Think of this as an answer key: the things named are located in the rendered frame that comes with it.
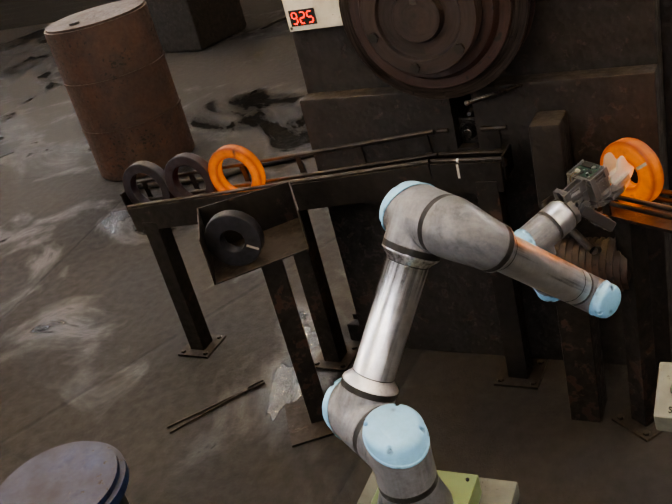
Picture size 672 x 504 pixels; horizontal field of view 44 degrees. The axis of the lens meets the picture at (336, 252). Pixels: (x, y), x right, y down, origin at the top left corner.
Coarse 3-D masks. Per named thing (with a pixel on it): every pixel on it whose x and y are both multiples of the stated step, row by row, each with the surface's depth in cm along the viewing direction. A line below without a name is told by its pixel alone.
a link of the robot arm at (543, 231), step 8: (536, 216) 176; (544, 216) 175; (528, 224) 175; (536, 224) 174; (544, 224) 174; (552, 224) 174; (520, 232) 175; (528, 232) 174; (536, 232) 173; (544, 232) 173; (552, 232) 174; (560, 232) 175; (528, 240) 173; (536, 240) 173; (544, 240) 173; (552, 240) 174; (544, 248) 174; (552, 248) 176
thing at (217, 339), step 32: (480, 192) 217; (160, 256) 282; (320, 256) 260; (192, 288) 292; (320, 288) 260; (512, 288) 229; (192, 320) 292; (320, 320) 266; (512, 320) 235; (192, 352) 299; (320, 352) 280; (352, 352) 276; (512, 352) 241; (512, 384) 243
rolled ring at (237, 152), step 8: (232, 144) 250; (216, 152) 250; (224, 152) 249; (232, 152) 248; (240, 152) 247; (248, 152) 248; (216, 160) 252; (240, 160) 248; (248, 160) 247; (256, 160) 248; (208, 168) 255; (216, 168) 254; (248, 168) 249; (256, 168) 248; (216, 176) 255; (224, 176) 258; (256, 176) 249; (264, 176) 251; (216, 184) 257; (224, 184) 257; (256, 184) 251
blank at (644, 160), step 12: (612, 144) 184; (624, 144) 181; (636, 144) 180; (624, 156) 183; (636, 156) 180; (648, 156) 178; (636, 168) 181; (648, 168) 178; (660, 168) 178; (648, 180) 179; (660, 180) 179; (624, 192) 187; (636, 192) 184; (648, 192) 181; (660, 192) 182; (636, 204) 185
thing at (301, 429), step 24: (264, 192) 228; (288, 192) 229; (264, 216) 231; (288, 216) 232; (240, 240) 232; (264, 240) 228; (288, 240) 223; (216, 264) 225; (264, 264) 216; (288, 288) 227; (288, 312) 231; (288, 336) 234; (312, 360) 239; (312, 384) 243; (288, 408) 258; (312, 408) 246; (312, 432) 245
